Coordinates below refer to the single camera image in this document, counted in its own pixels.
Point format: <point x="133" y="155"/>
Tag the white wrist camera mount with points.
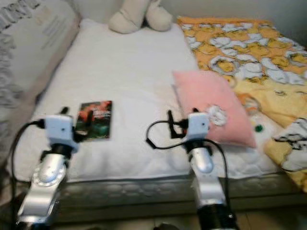
<point x="198" y="125"/>
<point x="61" y="129"/>

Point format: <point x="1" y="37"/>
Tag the pink pillow with white print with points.
<point x="206" y="96"/>

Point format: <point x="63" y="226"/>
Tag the white quilted mattress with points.
<point x="124" y="72"/>

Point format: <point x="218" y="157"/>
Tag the grey patterned headboard cushion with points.
<point x="29" y="62"/>

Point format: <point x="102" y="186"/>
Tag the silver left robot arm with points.
<point x="50" y="172"/>

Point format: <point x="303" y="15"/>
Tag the dark paperback book red cover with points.
<point x="100" y="112"/>

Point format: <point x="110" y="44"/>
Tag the yellow egg cartoon blanket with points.
<point x="259" y="52"/>

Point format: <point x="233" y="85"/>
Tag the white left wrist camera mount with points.
<point x="61" y="129"/>

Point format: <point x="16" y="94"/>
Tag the beige plush toy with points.
<point x="136" y="17"/>

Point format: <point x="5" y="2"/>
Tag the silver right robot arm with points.
<point x="208" y="182"/>

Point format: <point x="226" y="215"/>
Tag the clear bottle with orange label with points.
<point x="255" y="117"/>

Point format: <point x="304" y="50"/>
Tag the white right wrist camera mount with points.
<point x="198" y="125"/>

